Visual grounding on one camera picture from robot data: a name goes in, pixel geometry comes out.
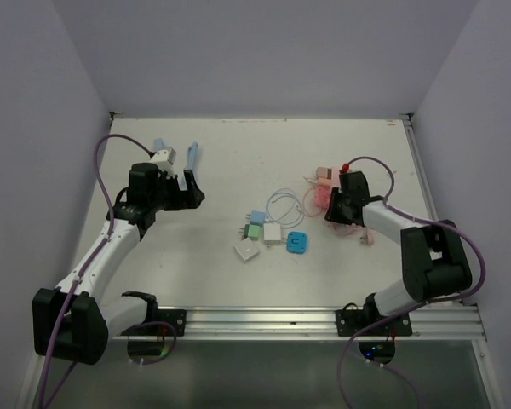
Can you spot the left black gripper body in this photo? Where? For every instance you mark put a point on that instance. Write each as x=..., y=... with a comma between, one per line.
x=164, y=197

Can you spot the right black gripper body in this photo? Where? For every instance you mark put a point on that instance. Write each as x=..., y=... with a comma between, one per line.
x=337, y=210

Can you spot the pink power strip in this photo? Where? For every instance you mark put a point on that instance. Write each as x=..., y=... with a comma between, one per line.
x=321, y=196

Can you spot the blue power strip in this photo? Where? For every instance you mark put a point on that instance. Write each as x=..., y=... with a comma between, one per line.
x=159, y=144

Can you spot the blue round plug adapter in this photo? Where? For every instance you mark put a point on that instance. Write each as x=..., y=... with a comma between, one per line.
x=296, y=242

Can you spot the light blue charger plug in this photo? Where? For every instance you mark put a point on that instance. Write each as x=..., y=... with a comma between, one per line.
x=256, y=217

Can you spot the green charger plug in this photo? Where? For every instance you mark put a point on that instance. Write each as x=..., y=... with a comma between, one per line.
x=251, y=231

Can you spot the white cube charger plug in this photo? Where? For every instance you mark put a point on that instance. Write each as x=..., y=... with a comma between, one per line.
x=272, y=234

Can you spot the tan cube adapter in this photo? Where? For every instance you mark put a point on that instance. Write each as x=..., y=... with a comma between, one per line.
x=327, y=173

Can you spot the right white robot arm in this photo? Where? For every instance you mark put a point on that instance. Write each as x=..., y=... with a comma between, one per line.
x=433, y=261

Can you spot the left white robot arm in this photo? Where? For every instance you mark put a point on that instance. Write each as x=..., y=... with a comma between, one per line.
x=69, y=321

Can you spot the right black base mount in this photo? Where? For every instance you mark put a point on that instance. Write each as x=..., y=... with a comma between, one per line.
x=351, y=318

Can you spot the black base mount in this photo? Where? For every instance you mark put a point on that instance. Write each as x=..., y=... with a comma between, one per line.
x=351, y=318
x=159, y=324

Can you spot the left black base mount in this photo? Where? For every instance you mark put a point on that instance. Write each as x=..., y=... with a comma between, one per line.
x=159, y=324

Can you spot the aluminium front rail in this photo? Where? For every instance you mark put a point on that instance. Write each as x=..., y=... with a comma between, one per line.
x=434, y=323

